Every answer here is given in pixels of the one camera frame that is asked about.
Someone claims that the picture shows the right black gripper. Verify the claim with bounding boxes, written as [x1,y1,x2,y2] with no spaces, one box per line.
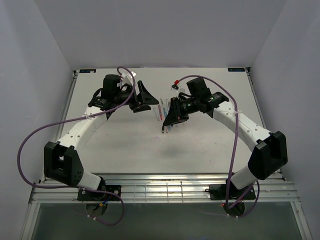
[163,96,200,126]

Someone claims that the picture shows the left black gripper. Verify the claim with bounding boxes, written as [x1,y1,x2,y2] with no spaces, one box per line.
[114,80,159,114]

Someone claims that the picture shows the light blue pen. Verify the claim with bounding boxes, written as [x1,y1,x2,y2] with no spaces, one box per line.
[163,99,170,118]

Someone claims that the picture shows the pink highlighter pen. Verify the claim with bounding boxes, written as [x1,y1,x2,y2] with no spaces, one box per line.
[158,104,163,120]

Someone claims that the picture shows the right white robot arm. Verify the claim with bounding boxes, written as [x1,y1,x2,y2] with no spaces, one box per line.
[163,75,288,199]

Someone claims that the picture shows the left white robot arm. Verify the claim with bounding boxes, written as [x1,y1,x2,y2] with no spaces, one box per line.
[44,73,159,200]

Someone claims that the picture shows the left blue corner label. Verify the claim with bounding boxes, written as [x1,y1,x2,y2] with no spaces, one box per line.
[79,69,96,74]

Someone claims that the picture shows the blue corner label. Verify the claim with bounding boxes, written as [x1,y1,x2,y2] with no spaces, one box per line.
[79,69,96,74]
[227,67,246,72]

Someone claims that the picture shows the right blue corner label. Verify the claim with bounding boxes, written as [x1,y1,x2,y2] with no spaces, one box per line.
[227,67,246,72]

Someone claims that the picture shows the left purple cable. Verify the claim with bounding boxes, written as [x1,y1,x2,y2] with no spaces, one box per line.
[16,65,137,188]

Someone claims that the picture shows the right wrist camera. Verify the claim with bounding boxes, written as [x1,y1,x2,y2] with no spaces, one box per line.
[170,80,185,94]

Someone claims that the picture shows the aluminium rail frame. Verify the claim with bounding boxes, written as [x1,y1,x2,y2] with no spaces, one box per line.
[27,173,301,207]

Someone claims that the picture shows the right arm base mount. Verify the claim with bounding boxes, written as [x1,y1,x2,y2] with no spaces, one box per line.
[204,182,256,200]

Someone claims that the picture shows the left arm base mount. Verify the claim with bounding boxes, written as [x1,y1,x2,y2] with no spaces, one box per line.
[77,178,122,202]

